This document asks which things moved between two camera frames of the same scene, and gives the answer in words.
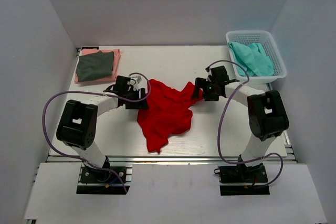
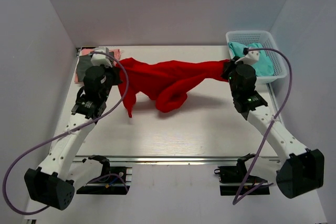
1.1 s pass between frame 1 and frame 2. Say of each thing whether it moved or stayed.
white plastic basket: stayed
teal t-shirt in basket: stayed
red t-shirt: moved
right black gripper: moved
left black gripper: moved
